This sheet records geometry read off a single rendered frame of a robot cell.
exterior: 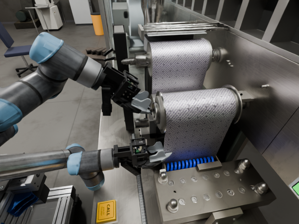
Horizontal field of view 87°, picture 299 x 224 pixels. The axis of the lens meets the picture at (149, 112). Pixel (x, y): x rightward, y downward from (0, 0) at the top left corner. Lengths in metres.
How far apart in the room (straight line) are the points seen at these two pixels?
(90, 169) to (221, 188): 0.46
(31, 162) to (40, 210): 1.06
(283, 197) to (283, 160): 1.53
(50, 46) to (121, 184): 0.60
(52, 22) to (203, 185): 7.53
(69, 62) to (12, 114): 0.16
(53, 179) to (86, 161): 1.48
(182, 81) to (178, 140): 0.27
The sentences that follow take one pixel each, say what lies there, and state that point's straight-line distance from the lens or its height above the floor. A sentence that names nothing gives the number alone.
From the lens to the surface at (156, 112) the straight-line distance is 0.51.
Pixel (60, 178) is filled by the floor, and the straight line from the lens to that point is 2.03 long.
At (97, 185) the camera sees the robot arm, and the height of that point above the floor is 1.00.
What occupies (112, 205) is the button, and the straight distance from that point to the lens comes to 0.74.
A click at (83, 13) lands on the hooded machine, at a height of 0.46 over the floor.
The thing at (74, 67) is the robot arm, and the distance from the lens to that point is 0.44.
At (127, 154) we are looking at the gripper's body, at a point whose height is 1.15.
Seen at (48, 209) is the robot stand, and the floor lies 0.21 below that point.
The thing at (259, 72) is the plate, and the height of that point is 1.37.
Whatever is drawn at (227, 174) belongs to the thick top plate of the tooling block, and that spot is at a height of 1.02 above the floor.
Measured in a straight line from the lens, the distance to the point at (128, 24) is 1.41.
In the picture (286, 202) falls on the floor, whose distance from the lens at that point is 2.14.
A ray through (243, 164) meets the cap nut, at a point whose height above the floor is 1.05.
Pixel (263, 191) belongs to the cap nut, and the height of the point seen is 1.05.
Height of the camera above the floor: 1.61
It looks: 40 degrees down
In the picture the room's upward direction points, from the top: straight up
